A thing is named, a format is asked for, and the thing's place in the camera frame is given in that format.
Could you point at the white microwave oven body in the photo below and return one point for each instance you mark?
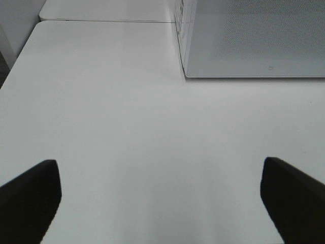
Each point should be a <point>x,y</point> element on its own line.
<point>184,33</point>

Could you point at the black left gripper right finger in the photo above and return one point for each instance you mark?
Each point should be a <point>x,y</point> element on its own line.
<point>294,202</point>

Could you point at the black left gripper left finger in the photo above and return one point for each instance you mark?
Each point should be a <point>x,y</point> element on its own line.
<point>29,203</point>

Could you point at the white microwave door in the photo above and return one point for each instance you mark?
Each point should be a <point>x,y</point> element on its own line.
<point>254,38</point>

